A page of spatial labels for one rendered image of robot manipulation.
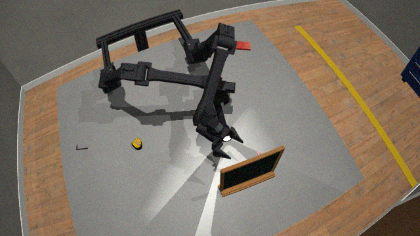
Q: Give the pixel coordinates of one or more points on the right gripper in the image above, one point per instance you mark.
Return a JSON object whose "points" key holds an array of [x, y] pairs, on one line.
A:
{"points": [[222, 98]]}

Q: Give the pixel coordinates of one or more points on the yellow tape measure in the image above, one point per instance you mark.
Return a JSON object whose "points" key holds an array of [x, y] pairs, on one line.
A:
{"points": [[137, 144]]}

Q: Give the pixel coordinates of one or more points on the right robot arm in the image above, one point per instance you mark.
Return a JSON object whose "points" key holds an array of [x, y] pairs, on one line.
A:
{"points": [[136, 72]]}

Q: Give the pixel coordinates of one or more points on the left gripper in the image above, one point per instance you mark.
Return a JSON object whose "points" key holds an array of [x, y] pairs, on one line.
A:
{"points": [[217, 144]]}

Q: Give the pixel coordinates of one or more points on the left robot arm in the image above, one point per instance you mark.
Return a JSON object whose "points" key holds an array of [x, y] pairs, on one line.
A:
{"points": [[204, 117]]}

